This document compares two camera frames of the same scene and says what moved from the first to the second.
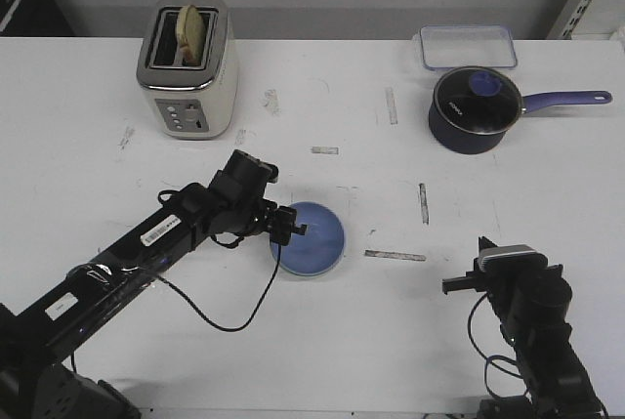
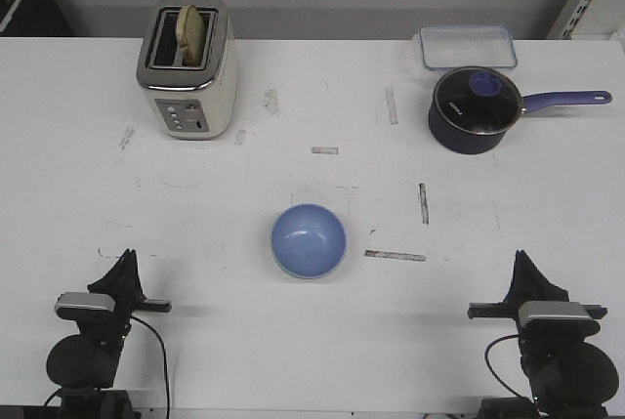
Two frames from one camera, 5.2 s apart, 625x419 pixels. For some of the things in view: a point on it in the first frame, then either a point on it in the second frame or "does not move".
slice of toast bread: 190,33 does not move
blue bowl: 317,251 does not move
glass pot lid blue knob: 478,100 does not move
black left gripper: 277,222 -> 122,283
